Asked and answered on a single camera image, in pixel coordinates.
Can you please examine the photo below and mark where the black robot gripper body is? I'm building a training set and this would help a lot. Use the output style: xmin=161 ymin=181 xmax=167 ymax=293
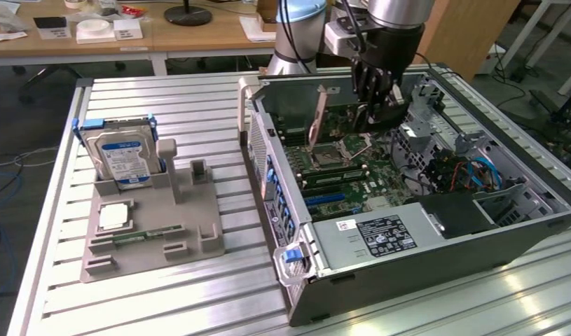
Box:
xmin=359 ymin=24 xmax=426 ymax=76

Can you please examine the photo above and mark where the graphics card with metal bracket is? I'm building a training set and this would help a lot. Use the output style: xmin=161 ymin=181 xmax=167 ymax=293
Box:
xmin=307 ymin=85 xmax=407 ymax=148

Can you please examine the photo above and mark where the metal disk bay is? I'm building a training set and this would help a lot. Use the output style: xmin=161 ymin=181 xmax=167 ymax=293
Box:
xmin=395 ymin=100 xmax=455 ymax=169

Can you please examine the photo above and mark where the brown wooden cabinet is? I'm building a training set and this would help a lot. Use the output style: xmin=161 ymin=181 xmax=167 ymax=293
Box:
xmin=406 ymin=0 xmax=523 ymax=82

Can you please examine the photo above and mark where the metal socket cover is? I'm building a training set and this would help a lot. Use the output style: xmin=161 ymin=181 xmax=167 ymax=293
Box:
xmin=339 ymin=132 xmax=374 ymax=158

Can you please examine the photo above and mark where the CPU socket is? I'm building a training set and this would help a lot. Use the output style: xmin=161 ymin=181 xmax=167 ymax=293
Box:
xmin=307 ymin=142 xmax=348 ymax=169

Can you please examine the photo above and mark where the green motherboard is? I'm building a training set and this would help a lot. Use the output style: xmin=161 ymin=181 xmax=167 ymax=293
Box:
xmin=269 ymin=115 xmax=424 ymax=222

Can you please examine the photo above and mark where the installed RAM stick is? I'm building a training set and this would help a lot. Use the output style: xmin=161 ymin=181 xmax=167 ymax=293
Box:
xmin=301 ymin=169 xmax=368 ymax=188

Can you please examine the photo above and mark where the brown cardboard box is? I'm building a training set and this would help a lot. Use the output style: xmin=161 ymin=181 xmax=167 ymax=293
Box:
xmin=255 ymin=0 xmax=283 ymax=22

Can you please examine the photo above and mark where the white booklet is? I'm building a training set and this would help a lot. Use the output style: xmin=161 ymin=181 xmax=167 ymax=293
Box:
xmin=239 ymin=15 xmax=280 ymax=43

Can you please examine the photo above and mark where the blue expansion slot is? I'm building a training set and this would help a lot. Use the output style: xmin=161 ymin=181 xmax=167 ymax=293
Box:
xmin=303 ymin=190 xmax=348 ymax=208

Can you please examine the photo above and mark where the black equipment on floor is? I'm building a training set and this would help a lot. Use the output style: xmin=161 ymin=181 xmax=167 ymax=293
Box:
xmin=527 ymin=87 xmax=571 ymax=160

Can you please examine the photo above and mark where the black plastic shroud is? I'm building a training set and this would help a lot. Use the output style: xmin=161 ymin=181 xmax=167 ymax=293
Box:
xmin=416 ymin=190 xmax=500 ymax=239

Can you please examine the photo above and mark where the wooden desk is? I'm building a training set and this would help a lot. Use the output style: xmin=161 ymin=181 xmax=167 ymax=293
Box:
xmin=0 ymin=0 xmax=407 ymax=76

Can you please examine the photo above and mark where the black round lamp base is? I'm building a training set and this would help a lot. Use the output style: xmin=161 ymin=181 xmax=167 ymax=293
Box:
xmin=161 ymin=0 xmax=213 ymax=27

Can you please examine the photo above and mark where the grey power supply with label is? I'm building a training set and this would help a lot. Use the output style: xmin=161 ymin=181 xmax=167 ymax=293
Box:
xmin=311 ymin=202 xmax=448 ymax=278

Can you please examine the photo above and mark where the blue case latch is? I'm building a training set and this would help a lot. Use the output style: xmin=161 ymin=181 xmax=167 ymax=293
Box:
xmin=281 ymin=246 xmax=311 ymax=264

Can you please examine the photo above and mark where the dark grey open PC case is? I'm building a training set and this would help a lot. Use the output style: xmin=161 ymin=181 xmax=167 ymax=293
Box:
xmin=236 ymin=62 xmax=571 ymax=329

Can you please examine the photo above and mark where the plain white box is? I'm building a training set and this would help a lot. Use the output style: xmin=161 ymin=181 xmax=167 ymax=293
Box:
xmin=112 ymin=18 xmax=145 ymax=41

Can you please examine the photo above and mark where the red packet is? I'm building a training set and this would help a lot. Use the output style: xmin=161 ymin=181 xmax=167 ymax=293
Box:
xmin=117 ymin=3 xmax=145 ymax=19

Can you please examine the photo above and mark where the hard disk in blue caddy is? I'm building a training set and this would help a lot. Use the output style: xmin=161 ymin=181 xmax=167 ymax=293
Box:
xmin=71 ymin=114 xmax=160 ymax=193

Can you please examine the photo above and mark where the white round object on box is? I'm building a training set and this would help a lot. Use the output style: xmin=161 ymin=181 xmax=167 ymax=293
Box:
xmin=75 ymin=19 xmax=117 ymax=46

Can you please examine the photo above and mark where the green loose RAM stick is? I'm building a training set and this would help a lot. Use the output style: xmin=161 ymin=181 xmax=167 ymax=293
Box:
xmin=111 ymin=225 xmax=184 ymax=243

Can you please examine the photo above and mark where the silver CPU chip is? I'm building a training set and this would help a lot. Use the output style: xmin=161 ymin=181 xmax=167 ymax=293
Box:
xmin=99 ymin=205 xmax=132 ymax=231

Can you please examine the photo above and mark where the grey parts rack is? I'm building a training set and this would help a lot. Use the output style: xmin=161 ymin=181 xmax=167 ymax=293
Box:
xmin=80 ymin=138 xmax=227 ymax=284

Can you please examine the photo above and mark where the black chair base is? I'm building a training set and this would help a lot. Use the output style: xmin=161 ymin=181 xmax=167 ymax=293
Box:
xmin=11 ymin=61 xmax=128 ymax=106

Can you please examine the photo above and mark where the white box with black top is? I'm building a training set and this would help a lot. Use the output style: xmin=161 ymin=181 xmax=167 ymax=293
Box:
xmin=32 ymin=15 xmax=72 ymax=40

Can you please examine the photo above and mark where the clear plastic bag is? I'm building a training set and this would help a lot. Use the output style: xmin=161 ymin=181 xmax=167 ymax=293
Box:
xmin=0 ymin=2 xmax=20 ymax=29

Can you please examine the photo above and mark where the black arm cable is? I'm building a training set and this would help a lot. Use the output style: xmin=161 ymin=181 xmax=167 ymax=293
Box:
xmin=414 ymin=51 xmax=435 ymax=71

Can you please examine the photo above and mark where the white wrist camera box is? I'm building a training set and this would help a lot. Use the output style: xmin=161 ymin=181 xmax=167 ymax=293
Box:
xmin=323 ymin=19 xmax=367 ymax=57

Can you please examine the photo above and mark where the black wire inside case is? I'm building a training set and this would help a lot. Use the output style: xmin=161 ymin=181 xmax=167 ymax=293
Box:
xmin=390 ymin=134 xmax=436 ymax=197

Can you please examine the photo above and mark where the red wire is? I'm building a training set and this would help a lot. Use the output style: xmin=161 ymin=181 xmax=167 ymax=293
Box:
xmin=447 ymin=160 xmax=474 ymax=192

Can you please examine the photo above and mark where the blue wire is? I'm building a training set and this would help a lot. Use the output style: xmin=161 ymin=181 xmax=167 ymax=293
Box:
xmin=467 ymin=157 xmax=504 ymax=193

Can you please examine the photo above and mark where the white desk frame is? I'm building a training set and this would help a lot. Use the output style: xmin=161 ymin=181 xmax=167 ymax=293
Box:
xmin=498 ymin=0 xmax=571 ymax=96

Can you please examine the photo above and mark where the white floor cable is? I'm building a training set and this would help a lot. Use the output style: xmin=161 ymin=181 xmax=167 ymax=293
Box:
xmin=0 ymin=146 xmax=60 ymax=169

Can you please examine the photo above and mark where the blue floor cable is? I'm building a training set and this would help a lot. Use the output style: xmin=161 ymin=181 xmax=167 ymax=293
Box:
xmin=0 ymin=167 xmax=23 ymax=302

